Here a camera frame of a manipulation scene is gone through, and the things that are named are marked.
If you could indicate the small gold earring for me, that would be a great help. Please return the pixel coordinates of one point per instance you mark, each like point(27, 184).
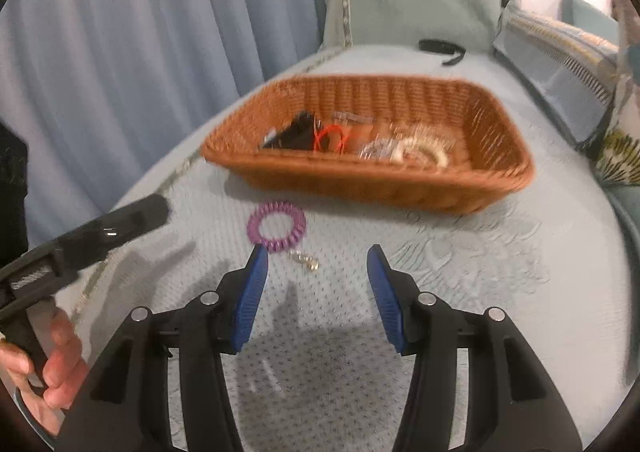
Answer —
point(306, 262)

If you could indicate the black wrist watch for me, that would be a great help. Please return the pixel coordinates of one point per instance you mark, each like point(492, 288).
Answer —
point(295, 135)

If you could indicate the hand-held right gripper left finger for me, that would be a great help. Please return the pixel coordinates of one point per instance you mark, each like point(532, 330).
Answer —
point(250, 297)

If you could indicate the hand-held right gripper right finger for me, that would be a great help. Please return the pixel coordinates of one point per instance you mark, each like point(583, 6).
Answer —
point(387, 297)

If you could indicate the blue curtain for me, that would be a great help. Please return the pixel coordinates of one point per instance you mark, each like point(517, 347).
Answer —
point(125, 57)

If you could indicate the teal seat cushion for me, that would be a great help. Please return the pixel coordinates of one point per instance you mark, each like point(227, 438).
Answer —
point(629, 212)

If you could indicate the striped blue pillow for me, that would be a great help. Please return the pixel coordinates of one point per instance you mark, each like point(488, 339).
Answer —
point(555, 67)

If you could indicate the floral pillow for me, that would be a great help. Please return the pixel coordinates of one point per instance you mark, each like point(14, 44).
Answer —
point(625, 132)

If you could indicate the brown wicker basket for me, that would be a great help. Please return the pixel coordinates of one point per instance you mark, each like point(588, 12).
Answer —
point(380, 187)

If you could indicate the person's left hand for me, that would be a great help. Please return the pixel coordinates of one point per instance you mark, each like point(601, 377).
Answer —
point(67, 367)

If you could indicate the clear plastic hair clip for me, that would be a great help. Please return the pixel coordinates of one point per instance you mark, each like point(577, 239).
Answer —
point(352, 119)

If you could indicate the teal back cushion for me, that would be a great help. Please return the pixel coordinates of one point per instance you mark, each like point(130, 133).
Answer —
point(587, 17)

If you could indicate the person's black clothing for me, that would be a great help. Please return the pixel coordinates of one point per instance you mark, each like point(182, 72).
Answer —
point(11, 182)

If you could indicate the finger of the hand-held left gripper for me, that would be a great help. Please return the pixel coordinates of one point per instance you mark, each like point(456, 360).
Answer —
point(120, 227)

